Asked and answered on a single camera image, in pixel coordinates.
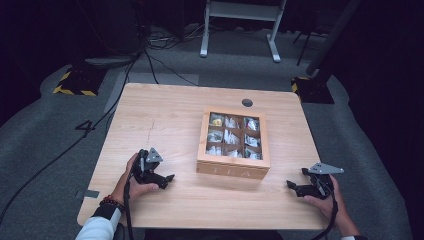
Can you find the wooden tea box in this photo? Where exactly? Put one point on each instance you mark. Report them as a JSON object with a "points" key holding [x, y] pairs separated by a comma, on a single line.
{"points": [[233, 166]]}

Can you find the dark slanted pole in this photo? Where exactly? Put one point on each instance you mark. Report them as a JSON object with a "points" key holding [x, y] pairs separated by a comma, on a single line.
{"points": [[333, 36]]}

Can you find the person's right hand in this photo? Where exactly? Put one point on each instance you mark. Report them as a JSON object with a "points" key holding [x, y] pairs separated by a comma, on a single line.
{"points": [[325, 205]]}

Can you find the black yellow striped base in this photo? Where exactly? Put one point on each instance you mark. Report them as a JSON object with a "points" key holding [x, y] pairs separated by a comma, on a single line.
{"points": [[78, 83], [313, 91]]}

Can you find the white metal stand frame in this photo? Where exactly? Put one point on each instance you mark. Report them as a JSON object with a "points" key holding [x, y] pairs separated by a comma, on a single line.
{"points": [[243, 11]]}

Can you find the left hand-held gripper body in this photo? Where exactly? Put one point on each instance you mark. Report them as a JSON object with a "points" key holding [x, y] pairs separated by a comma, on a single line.
{"points": [[146, 166]]}

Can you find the person's left hand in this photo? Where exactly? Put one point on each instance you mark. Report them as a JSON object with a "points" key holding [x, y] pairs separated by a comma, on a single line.
{"points": [[140, 190]]}

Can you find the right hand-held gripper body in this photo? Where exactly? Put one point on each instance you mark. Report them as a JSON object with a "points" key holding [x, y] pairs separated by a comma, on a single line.
{"points": [[320, 186]]}

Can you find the round table grommet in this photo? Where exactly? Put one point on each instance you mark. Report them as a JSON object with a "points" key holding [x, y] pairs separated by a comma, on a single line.
{"points": [[247, 102]]}

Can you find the group of tea packets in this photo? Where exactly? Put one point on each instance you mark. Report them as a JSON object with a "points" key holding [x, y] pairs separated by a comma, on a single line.
{"points": [[231, 136]]}

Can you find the grey tape strip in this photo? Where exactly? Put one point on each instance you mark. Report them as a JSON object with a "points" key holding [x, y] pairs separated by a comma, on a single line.
{"points": [[88, 194]]}

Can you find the black tripod legs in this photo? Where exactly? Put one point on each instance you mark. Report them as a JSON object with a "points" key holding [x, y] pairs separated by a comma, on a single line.
{"points": [[305, 46]]}

